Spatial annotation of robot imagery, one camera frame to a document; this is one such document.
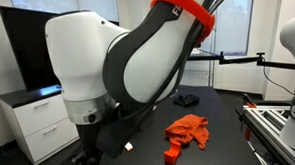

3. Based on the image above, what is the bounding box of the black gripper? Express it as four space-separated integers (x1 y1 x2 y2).
71 120 104 165

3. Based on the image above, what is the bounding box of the orange printed plastic block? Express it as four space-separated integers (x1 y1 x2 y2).
162 139 183 165

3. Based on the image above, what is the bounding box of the white drawer cabinet black top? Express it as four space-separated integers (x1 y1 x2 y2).
0 81 83 165

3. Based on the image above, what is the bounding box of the orange cloth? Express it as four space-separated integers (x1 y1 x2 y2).
163 112 211 151

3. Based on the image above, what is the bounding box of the black mesh pouch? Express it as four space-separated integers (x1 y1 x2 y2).
172 93 201 108

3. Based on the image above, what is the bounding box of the black flat screen television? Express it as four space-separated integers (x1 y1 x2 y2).
0 5 121 95

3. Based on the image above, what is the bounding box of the orange black bar clamp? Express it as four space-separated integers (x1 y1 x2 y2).
241 93 259 109

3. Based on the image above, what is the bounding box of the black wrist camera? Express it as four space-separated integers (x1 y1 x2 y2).
95 104 144 160

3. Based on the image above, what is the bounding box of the chrome wire shelf rack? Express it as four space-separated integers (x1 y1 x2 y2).
178 28 219 88

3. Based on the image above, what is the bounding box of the small red clamp handle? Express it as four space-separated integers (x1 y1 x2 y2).
243 127 253 142

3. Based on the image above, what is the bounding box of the white cable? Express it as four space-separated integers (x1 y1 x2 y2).
245 140 274 165

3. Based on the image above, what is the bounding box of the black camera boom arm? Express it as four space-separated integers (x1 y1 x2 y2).
186 48 295 71

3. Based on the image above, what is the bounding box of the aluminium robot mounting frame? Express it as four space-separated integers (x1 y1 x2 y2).
233 102 295 165

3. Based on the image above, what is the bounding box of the orange cable strap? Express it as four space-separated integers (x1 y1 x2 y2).
148 0 217 44

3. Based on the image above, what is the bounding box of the thin black boom cable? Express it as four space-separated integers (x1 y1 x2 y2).
260 61 295 97

